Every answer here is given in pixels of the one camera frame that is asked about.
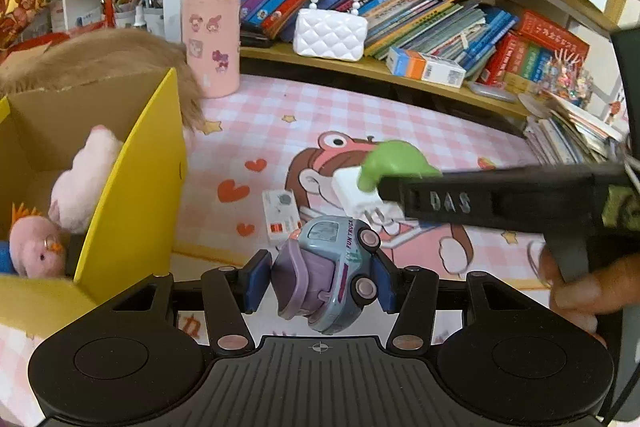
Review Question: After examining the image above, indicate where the small white box red label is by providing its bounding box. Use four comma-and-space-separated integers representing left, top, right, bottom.
262, 188, 301, 244

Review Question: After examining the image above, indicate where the purple and blue toy truck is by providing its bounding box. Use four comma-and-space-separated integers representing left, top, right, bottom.
270, 216, 383, 335

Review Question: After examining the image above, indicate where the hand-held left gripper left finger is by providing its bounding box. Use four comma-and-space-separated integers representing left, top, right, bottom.
112, 249, 274, 355

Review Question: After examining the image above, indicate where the wooden bookshelf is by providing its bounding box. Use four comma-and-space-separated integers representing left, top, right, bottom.
165, 0, 626, 118

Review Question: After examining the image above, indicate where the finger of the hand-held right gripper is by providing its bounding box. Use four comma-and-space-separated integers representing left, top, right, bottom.
377, 161, 632, 234

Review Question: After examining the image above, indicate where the yellow cardboard box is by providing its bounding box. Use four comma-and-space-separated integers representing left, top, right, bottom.
0, 67, 188, 343

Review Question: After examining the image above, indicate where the pink plush toy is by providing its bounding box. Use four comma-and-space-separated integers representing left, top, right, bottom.
50, 124, 126, 235

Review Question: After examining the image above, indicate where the pen holder with pens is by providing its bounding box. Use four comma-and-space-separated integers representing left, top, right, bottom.
100, 0, 166, 35

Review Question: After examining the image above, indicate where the red boxed book set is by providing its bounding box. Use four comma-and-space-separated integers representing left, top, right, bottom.
477, 9, 591, 92

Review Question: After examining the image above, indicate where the white power adapter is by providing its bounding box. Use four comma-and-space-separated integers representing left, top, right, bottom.
332, 164, 406, 228

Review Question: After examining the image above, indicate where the fluffy beige plush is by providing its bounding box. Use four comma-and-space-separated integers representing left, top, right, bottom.
0, 29, 206, 138

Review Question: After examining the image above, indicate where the green toy bottle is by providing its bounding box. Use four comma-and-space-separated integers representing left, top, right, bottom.
357, 141, 443, 195

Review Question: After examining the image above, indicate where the pink doll orange hair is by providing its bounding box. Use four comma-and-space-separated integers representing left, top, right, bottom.
7, 202, 68, 278

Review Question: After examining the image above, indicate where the person's right hand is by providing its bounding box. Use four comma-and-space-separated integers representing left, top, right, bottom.
539, 249, 632, 348

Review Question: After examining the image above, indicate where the white quilted handbag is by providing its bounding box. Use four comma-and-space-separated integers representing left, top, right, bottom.
294, 0, 368, 62

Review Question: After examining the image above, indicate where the pile of cards and booklets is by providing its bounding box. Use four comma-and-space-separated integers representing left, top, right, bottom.
522, 92, 626, 165

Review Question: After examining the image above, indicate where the orange and blue carton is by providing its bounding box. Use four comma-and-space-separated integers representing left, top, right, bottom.
386, 47, 467, 88

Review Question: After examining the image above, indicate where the pink printed tablecloth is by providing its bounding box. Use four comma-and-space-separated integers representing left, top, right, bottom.
0, 74, 626, 408

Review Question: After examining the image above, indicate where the colourful glitter ornament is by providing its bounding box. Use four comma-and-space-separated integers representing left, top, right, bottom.
542, 47, 593, 108

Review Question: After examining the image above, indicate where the pink cartoon canister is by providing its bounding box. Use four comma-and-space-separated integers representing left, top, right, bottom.
181, 0, 242, 98

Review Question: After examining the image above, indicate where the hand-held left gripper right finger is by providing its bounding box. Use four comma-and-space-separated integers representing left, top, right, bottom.
372, 251, 538, 354

